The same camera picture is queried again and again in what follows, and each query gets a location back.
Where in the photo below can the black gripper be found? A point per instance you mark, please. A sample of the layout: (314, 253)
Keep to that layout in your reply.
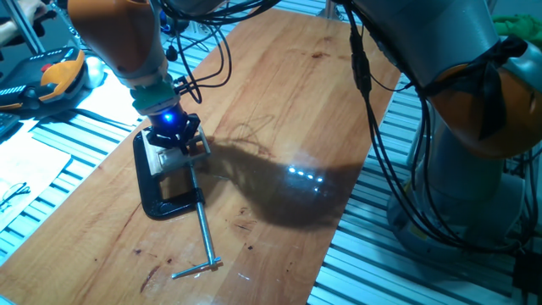
(173, 125)

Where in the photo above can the small wooden window frame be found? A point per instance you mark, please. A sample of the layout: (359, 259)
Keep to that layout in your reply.
(204, 144)

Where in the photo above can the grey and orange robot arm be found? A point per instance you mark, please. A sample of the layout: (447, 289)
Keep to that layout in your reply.
(444, 34)

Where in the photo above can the person's bare forearm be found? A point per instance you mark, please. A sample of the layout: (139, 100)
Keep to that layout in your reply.
(8, 31)

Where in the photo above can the person's bare hand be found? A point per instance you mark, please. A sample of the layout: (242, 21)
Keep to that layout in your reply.
(33, 8)

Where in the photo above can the black C-clamp with steel screw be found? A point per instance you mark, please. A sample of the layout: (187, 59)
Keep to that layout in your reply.
(148, 190)

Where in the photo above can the white paper sheet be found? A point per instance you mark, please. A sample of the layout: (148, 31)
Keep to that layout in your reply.
(106, 106)
(34, 169)

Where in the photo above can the glossy brown wooden board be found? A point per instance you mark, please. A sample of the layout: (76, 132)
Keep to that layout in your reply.
(275, 106)

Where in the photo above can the orange and black teach pendant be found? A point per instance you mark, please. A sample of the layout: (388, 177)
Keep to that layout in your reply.
(59, 76)

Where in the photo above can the thin-framed eyeglasses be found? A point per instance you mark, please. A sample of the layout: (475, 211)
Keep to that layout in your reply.
(21, 189)

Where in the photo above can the black computer keyboard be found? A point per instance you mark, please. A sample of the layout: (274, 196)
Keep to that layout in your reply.
(7, 123)

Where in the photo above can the grey metal strut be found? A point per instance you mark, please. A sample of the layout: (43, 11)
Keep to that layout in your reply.
(25, 29)

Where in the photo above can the green cloth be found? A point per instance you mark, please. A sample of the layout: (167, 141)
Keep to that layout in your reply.
(521, 25)

